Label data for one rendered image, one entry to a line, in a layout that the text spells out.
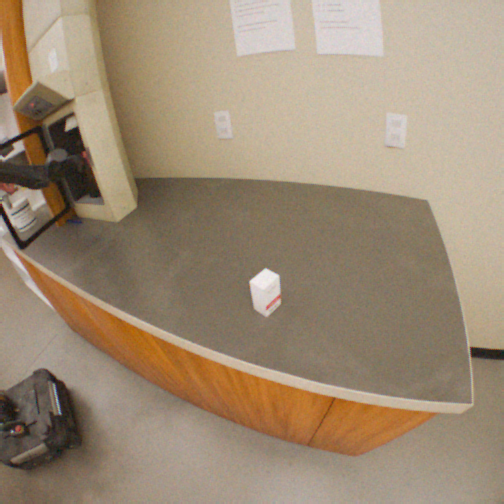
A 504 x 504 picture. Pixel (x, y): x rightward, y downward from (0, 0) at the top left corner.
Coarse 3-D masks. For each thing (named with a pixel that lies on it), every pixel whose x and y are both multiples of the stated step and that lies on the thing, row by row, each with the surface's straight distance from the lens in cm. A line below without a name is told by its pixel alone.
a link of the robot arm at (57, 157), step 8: (56, 152) 94; (64, 152) 94; (48, 160) 93; (56, 160) 91; (64, 160) 92; (48, 168) 94; (56, 168) 94; (48, 176) 96; (40, 184) 96; (48, 184) 97
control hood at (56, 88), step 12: (60, 72) 90; (36, 84) 89; (48, 84) 87; (60, 84) 89; (24, 96) 100; (48, 96) 92; (60, 96) 89; (72, 96) 89; (12, 108) 115; (36, 120) 116
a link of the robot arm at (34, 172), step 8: (0, 168) 88; (8, 168) 90; (16, 168) 91; (24, 168) 93; (32, 168) 96; (40, 168) 98; (0, 176) 89; (8, 176) 90; (16, 176) 91; (24, 176) 92; (32, 176) 93; (40, 176) 95; (16, 184) 94; (24, 184) 94; (32, 184) 96
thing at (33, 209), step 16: (16, 144) 111; (32, 144) 113; (0, 160) 108; (16, 160) 110; (32, 160) 112; (0, 192) 107; (16, 192) 109; (32, 192) 111; (48, 192) 114; (16, 208) 108; (32, 208) 111; (48, 208) 114; (16, 224) 109; (32, 224) 111
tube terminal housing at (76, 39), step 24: (72, 24) 98; (48, 48) 105; (72, 48) 95; (96, 48) 104; (48, 72) 106; (72, 72) 92; (96, 72) 96; (96, 96) 94; (48, 120) 112; (96, 120) 92; (96, 144) 91; (120, 144) 106; (96, 168) 91; (120, 168) 97; (120, 192) 97; (96, 216) 107; (120, 216) 97
